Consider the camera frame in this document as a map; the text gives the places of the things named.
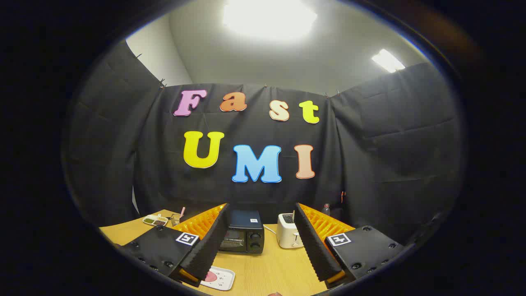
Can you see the divided white snack dish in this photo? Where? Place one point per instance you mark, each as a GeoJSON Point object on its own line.
{"type": "Point", "coordinates": [155, 221]}

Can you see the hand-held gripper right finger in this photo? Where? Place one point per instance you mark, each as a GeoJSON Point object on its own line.
{"type": "Point", "coordinates": [316, 246]}

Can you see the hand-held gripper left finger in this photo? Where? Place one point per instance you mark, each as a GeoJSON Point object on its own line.
{"type": "Point", "coordinates": [207, 244]}

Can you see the small ceiling light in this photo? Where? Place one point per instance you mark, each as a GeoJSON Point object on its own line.
{"type": "Point", "coordinates": [388, 61]}

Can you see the clear water bottle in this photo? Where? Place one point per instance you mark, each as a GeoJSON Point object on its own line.
{"type": "Point", "coordinates": [326, 210]}

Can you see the black backdrop cloth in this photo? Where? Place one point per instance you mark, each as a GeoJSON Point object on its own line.
{"type": "Point", "coordinates": [370, 144]}

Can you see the pink round ham slice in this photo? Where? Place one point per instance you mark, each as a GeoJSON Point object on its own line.
{"type": "Point", "coordinates": [211, 277]}

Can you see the black toaster oven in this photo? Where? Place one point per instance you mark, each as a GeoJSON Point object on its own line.
{"type": "Point", "coordinates": [246, 240]}

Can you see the large ceiling light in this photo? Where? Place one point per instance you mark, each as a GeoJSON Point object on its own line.
{"type": "Point", "coordinates": [269, 18]}

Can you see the pink straw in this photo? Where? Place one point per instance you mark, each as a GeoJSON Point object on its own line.
{"type": "Point", "coordinates": [182, 211]}

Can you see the white toaster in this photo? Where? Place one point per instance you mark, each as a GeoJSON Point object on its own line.
{"type": "Point", "coordinates": [285, 236]}

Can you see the clear drinking glass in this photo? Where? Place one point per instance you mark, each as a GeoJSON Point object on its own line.
{"type": "Point", "coordinates": [175, 220]}

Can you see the white square plate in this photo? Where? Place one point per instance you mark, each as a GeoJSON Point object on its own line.
{"type": "Point", "coordinates": [225, 280]}

